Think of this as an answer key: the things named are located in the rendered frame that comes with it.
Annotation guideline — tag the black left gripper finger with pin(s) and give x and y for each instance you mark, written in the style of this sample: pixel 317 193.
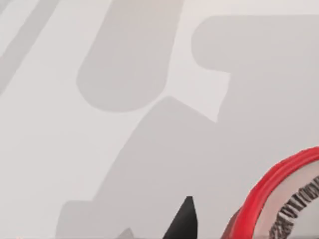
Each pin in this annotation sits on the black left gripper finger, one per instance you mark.
pixel 187 221

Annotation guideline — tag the red and white can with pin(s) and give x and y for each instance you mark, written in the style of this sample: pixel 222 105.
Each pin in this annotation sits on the red and white can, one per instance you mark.
pixel 286 196

